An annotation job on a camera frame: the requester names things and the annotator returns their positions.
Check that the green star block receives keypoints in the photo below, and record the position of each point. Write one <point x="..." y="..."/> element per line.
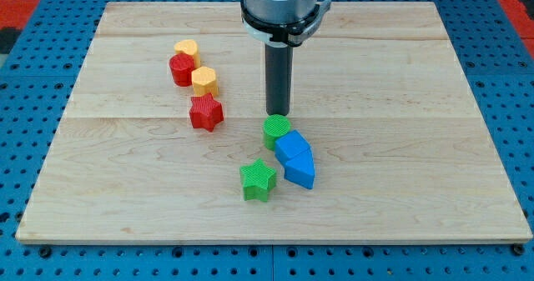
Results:
<point x="257" y="180"/>

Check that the red star block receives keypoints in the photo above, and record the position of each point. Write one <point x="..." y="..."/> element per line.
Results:
<point x="206" y="112"/>

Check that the green cylinder block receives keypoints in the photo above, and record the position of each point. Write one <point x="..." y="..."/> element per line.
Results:
<point x="275" y="127"/>

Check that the blue cube block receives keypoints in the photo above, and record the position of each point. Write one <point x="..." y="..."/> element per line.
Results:
<point x="290" y="146"/>

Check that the blue pentagon block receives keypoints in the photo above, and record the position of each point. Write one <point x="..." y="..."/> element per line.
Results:
<point x="301" y="169"/>

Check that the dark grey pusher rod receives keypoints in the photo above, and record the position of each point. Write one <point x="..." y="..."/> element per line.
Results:
<point x="278" y="75"/>

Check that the yellow hexagon block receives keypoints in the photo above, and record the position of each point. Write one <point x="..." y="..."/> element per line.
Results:
<point x="204" y="81"/>

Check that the light wooden board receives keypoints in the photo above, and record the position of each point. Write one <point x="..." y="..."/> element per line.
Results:
<point x="402" y="155"/>

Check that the red cylinder block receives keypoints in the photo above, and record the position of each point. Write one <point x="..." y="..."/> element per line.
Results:
<point x="181" y="66"/>

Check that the yellow heart block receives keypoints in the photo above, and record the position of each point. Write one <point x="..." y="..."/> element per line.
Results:
<point x="190" y="47"/>

